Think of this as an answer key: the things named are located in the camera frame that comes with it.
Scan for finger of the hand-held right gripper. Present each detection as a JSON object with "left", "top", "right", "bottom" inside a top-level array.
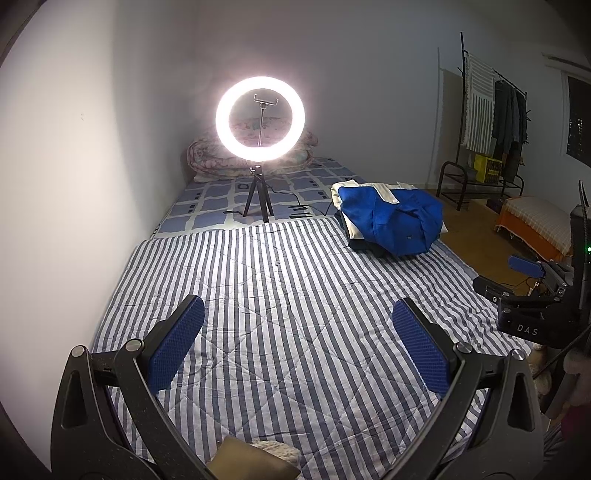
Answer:
[
  {"left": 508, "top": 255, "right": 546, "bottom": 280},
  {"left": 472, "top": 275, "right": 515, "bottom": 300}
]

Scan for blue white striped quilt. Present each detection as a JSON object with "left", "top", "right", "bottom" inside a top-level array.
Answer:
[{"left": 92, "top": 217, "right": 568, "bottom": 480}]

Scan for white ring light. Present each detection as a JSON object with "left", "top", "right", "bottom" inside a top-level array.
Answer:
[{"left": 216, "top": 75, "right": 305, "bottom": 162}]

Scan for dark teal garment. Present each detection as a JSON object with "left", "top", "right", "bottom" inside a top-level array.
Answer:
[{"left": 342, "top": 222, "right": 393, "bottom": 258}]

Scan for black ring light tripod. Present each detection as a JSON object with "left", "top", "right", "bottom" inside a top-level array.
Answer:
[{"left": 241, "top": 164, "right": 273, "bottom": 223}]

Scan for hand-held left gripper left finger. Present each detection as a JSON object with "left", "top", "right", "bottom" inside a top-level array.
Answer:
[{"left": 51, "top": 294, "right": 218, "bottom": 480}]

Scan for person's right hand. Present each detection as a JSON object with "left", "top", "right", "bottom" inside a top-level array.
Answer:
[{"left": 527, "top": 345, "right": 555, "bottom": 395}]

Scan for dark window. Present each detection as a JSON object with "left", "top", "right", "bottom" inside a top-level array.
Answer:
[{"left": 564, "top": 74, "right": 591, "bottom": 162}]

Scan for yellow box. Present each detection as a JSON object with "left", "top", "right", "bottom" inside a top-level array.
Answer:
[{"left": 473, "top": 154, "right": 504, "bottom": 183}]

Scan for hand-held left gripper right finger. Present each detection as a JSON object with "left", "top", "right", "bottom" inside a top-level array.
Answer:
[{"left": 369, "top": 298, "right": 546, "bottom": 480}]

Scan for black clothes rack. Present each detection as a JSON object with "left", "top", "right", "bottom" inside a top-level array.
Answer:
[{"left": 436, "top": 31, "right": 529, "bottom": 210}]

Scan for tan cloth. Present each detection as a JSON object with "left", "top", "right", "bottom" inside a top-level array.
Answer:
[{"left": 205, "top": 436, "right": 303, "bottom": 480}]

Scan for beige jacket with blue lining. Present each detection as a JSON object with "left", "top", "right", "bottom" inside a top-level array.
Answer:
[{"left": 331, "top": 180, "right": 445, "bottom": 257}]

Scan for floral rolled blanket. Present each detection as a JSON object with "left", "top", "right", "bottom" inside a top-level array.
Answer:
[{"left": 186, "top": 115, "right": 320, "bottom": 183}]

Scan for orange cushioned bench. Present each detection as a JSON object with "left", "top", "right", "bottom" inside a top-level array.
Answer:
[{"left": 495, "top": 196, "right": 574, "bottom": 261}]

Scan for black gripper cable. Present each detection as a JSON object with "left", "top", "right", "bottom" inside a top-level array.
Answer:
[{"left": 531, "top": 323, "right": 591, "bottom": 384}]

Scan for dark hanging clothes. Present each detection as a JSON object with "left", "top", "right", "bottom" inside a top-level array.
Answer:
[{"left": 492, "top": 79, "right": 528, "bottom": 181}]

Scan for striped hanging towel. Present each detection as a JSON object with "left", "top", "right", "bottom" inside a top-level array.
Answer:
[{"left": 463, "top": 52, "right": 496, "bottom": 152}]

